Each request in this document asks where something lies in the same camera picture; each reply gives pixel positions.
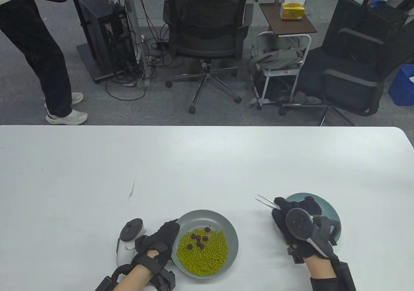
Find grey plate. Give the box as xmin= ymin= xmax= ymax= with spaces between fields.
xmin=171 ymin=209 xmax=239 ymax=277

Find black cable bundle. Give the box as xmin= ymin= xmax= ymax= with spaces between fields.
xmin=105 ymin=0 xmax=181 ymax=101

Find person's left hand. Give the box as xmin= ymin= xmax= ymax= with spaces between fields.
xmin=132 ymin=219 xmax=181 ymax=274

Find grey jacket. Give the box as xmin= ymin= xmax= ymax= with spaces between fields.
xmin=247 ymin=34 xmax=306 ymax=71

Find grey slippers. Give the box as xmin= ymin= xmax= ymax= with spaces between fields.
xmin=293 ymin=91 xmax=322 ymax=105

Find brown side table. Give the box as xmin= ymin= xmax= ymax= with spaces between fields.
xmin=259 ymin=2 xmax=318 ymax=35

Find black computer tower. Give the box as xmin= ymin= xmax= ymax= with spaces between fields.
xmin=77 ymin=0 xmax=138 ymax=74

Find black mesh office chair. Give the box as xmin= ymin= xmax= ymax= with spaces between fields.
xmin=162 ymin=0 xmax=254 ymax=114

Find black right wrist device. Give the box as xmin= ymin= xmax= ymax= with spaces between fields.
xmin=310 ymin=261 xmax=356 ymax=291

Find metal tweezers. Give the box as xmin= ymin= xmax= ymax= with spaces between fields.
xmin=256 ymin=194 xmax=282 ymax=210

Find white metal cart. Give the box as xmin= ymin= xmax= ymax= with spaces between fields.
xmin=254 ymin=31 xmax=312 ymax=110

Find person's right forearm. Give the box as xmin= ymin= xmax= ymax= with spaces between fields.
xmin=304 ymin=259 xmax=338 ymax=278

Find pile of green beans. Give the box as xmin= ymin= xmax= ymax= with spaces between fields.
xmin=176 ymin=229 xmax=229 ymax=276

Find white and black controller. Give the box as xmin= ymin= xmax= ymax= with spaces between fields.
xmin=285 ymin=208 xmax=342 ymax=259
xmin=116 ymin=218 xmax=147 ymax=267

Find blue bin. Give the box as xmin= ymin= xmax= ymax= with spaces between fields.
xmin=388 ymin=64 xmax=414 ymax=107

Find dark red beans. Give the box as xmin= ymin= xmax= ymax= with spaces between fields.
xmin=187 ymin=226 xmax=211 ymax=250

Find teal plate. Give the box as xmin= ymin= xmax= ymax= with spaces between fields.
xmin=285 ymin=193 xmax=342 ymax=244

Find black reclining chair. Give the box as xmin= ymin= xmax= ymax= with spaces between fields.
xmin=280 ymin=0 xmax=414 ymax=126

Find person's left forearm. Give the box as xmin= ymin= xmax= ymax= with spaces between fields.
xmin=113 ymin=265 xmax=154 ymax=291

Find yellow tissue box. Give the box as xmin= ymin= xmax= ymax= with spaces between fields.
xmin=280 ymin=0 xmax=306 ymax=20

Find black bag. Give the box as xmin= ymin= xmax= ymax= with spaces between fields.
xmin=252 ymin=71 xmax=301 ymax=102

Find person's right hand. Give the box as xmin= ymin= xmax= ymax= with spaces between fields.
xmin=271 ymin=196 xmax=342 ymax=265

